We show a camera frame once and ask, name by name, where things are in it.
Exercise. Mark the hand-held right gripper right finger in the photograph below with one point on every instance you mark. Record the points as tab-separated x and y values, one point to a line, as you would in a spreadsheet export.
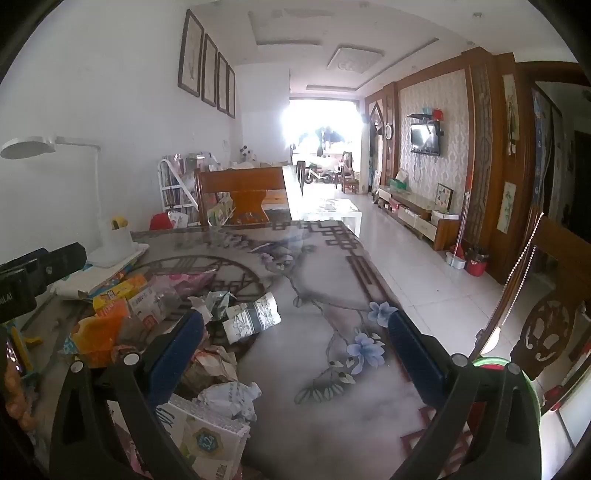
415	355

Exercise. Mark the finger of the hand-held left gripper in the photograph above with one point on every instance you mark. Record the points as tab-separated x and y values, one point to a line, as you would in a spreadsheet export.
25	261
62	262

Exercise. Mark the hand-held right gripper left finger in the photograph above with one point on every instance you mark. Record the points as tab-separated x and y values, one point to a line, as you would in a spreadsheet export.
178	355

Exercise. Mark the clear plastic bottle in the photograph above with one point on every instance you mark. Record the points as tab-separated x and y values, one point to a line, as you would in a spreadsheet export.
152	304

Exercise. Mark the white paper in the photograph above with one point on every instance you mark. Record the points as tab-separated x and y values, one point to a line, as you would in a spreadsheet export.
228	399

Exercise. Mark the green rimmed trash bin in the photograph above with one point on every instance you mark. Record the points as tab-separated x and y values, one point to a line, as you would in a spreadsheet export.
489	363

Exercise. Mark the stack of books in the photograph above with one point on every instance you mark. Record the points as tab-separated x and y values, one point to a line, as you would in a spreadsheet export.
92	281

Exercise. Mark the crumpled brown paper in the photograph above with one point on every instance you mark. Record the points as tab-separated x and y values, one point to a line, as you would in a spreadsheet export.
212	367

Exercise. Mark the white desk lamp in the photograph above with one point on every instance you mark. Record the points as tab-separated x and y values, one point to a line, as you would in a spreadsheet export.
115	244

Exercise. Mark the crumpled printed paper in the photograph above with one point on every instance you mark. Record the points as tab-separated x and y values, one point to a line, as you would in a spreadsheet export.
212	304

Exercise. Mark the yellow box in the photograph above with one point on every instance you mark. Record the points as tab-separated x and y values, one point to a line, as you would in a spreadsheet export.
117	293

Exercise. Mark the small yellow object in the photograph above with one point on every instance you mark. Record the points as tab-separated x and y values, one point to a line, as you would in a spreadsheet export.
119	223

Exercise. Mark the pink plastic bag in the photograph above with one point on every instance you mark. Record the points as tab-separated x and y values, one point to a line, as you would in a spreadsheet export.
189	284

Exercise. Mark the orange snack packet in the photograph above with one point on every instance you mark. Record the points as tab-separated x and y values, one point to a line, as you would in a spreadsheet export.
99	332

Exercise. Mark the patterned paper cup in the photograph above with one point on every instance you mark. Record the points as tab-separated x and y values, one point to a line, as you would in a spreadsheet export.
251	318

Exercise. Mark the white tissue carton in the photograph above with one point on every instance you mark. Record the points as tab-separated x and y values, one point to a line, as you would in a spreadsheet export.
207	438

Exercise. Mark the red bag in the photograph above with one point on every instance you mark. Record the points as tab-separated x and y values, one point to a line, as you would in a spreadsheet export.
160	221

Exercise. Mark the red bucket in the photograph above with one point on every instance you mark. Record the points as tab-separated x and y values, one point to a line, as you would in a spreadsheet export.
477	265

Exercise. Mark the white book rack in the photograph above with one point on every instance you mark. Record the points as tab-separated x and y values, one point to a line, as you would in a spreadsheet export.
175	189

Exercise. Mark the carved wooden chair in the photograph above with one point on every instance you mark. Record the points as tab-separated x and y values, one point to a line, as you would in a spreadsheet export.
549	323

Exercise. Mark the wooden television cabinet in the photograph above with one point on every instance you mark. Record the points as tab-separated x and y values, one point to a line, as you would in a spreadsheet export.
415	212

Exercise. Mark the white coffee table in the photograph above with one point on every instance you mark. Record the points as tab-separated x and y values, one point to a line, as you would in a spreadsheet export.
323	207

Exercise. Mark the wooden dining chair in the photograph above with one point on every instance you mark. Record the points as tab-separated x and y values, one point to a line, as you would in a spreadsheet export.
240	182

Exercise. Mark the small wooden chair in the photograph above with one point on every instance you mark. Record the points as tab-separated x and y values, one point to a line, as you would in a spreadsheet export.
350	177

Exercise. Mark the small white bicycle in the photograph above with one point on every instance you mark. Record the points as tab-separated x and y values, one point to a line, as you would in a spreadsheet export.
321	174

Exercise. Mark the blue door poster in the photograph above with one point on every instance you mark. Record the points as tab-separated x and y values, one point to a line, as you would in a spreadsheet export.
541	152

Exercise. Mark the square ceiling light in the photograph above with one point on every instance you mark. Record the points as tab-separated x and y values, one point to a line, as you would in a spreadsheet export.
355	57

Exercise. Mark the small picture frame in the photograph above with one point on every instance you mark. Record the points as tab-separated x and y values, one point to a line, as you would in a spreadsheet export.
444	197

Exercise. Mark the short wall scroll picture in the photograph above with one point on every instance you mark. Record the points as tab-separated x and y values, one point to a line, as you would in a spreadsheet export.
507	206

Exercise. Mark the wall television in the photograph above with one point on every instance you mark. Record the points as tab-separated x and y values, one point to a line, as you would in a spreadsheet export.
425	139

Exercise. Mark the round wall clock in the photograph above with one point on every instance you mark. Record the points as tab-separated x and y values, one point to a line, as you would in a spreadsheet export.
388	131

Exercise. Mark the large framed wall picture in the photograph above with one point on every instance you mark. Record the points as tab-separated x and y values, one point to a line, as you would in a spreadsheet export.
190	53

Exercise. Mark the tall wall scroll picture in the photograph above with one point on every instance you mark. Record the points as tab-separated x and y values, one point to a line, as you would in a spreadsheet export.
510	113

